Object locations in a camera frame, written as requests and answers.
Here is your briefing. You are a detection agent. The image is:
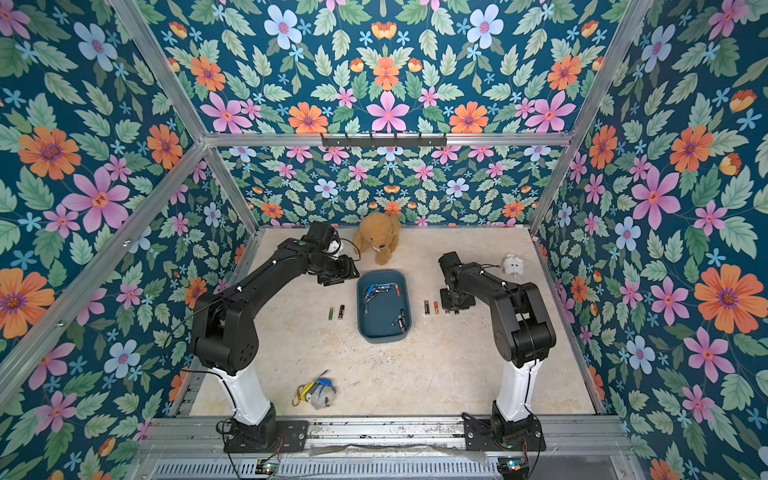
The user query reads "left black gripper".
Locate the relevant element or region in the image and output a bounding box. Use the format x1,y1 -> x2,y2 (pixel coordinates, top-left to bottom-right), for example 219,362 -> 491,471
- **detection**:
309,254 -> 363,286

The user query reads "teal plastic storage tray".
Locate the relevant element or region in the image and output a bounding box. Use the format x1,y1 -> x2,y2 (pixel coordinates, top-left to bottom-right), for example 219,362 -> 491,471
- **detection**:
356,270 -> 412,344

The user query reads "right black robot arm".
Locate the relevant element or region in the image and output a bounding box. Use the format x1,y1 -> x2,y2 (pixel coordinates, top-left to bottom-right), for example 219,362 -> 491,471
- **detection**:
438,252 -> 557,425

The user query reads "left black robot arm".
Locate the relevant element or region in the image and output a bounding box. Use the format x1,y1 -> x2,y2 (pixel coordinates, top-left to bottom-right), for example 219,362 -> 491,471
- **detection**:
191,222 -> 359,427

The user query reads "brown teddy bear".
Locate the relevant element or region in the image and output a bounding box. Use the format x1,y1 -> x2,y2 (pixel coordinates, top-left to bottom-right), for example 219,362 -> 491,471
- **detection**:
353,213 -> 401,266

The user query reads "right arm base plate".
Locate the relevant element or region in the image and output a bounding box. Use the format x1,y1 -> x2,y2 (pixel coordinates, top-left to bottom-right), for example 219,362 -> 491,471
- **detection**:
461,413 -> 547,452

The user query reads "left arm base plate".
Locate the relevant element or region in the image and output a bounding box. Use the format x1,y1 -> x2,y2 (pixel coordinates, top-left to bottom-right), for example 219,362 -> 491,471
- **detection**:
224,419 -> 309,454

